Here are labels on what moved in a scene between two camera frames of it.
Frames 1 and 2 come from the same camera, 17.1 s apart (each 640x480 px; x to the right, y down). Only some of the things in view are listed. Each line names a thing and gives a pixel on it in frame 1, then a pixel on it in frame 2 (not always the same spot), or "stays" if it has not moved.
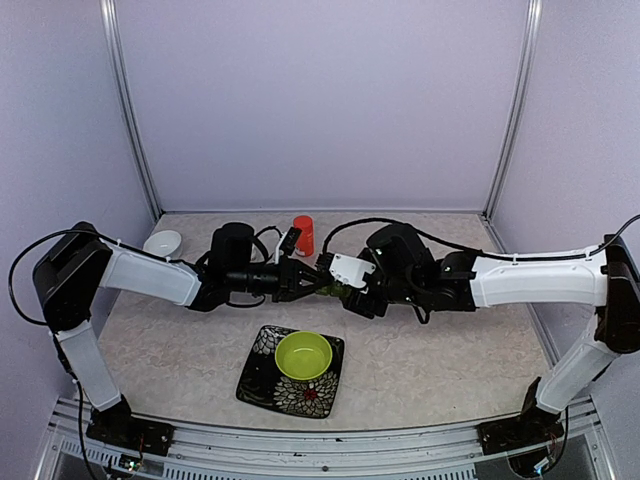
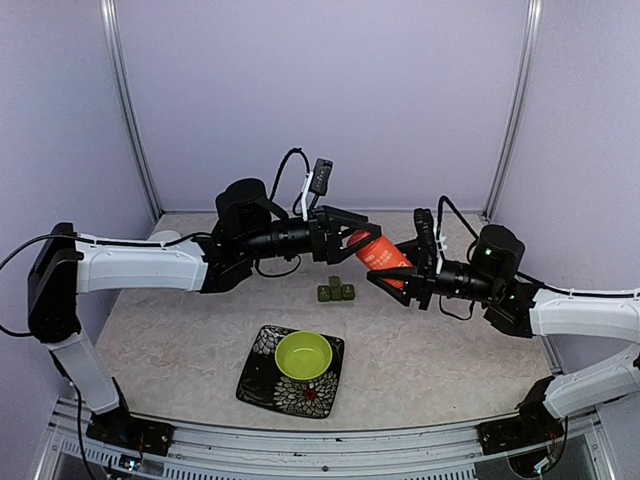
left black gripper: x=290 y=288 -> x=330 y=250
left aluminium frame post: x=125 y=95 stays
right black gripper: x=364 y=306 -> x=420 y=278
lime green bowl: x=303 y=355 stays
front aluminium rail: x=196 y=453 stays
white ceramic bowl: x=164 y=243 stays
